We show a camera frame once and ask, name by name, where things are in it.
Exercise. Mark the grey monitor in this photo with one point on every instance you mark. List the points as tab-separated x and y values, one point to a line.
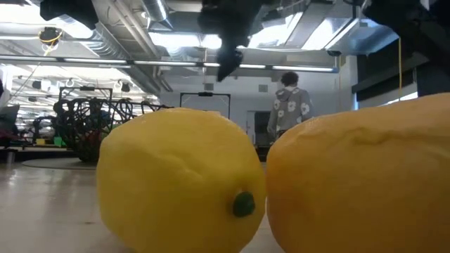
8	117

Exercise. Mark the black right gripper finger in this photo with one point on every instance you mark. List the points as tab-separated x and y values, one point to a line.
228	63

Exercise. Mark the long ceiling light bar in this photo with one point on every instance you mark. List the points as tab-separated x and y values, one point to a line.
158	63

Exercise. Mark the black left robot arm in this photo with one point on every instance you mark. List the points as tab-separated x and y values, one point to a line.
70	10

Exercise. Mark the orange lemon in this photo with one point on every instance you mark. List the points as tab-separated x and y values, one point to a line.
369	175

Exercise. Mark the black cabinet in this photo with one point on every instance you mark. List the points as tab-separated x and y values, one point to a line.
262	123

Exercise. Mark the yellow lemon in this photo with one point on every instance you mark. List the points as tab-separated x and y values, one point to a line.
175	175

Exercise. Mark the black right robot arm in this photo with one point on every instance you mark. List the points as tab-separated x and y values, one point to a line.
415	24

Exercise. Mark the round grey placemat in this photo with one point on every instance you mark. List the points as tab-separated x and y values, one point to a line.
52	164

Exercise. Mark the silver round air duct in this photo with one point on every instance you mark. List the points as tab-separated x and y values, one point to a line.
156	10

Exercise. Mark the square wall vent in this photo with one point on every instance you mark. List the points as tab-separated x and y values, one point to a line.
263	88
209	86

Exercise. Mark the person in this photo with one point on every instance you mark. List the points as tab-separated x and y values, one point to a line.
290	109

